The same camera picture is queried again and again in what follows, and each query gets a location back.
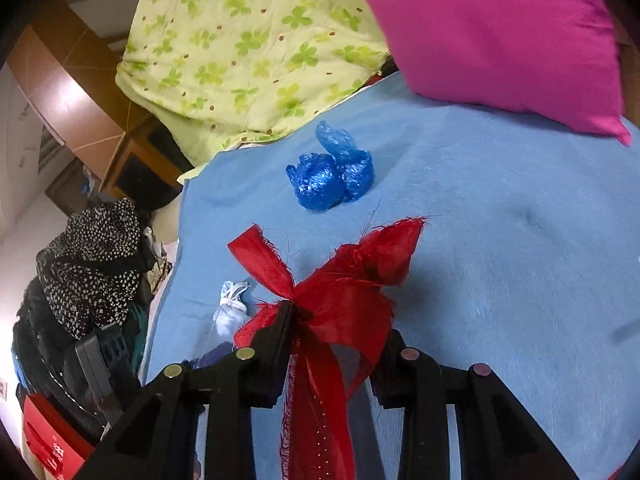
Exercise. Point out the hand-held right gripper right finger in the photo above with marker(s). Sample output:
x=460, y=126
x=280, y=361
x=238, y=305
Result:
x=392, y=365

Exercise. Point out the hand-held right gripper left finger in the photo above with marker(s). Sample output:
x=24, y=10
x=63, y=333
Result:
x=272, y=355

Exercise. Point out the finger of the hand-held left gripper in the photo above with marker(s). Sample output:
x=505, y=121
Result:
x=92, y=375

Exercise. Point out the red ribbon bow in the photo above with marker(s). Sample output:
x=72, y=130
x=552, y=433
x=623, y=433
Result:
x=345, y=300

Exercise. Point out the black zip jacket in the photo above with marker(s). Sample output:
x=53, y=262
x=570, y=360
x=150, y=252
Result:
x=50, y=370

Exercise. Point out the teal garment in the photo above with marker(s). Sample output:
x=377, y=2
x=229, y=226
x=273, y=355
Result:
x=137, y=345

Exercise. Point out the red box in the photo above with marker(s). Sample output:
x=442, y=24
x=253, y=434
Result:
x=45, y=435

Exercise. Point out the pale pink towel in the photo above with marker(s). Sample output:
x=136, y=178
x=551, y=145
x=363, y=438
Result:
x=162, y=302

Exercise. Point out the black floral garment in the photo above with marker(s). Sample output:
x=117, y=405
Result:
x=95, y=260

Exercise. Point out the blue knit blanket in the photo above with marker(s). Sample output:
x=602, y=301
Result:
x=500, y=260

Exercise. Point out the beige bed sheet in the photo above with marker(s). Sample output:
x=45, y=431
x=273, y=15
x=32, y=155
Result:
x=170, y=220

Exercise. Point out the blue plastic bag wad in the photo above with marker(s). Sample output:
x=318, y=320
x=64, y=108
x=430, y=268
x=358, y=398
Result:
x=320, y=180

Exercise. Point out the magenta pillow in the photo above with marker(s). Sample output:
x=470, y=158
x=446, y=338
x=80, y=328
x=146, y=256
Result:
x=490, y=35

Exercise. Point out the wooden furniture frame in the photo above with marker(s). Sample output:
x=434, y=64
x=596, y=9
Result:
x=65, y=85

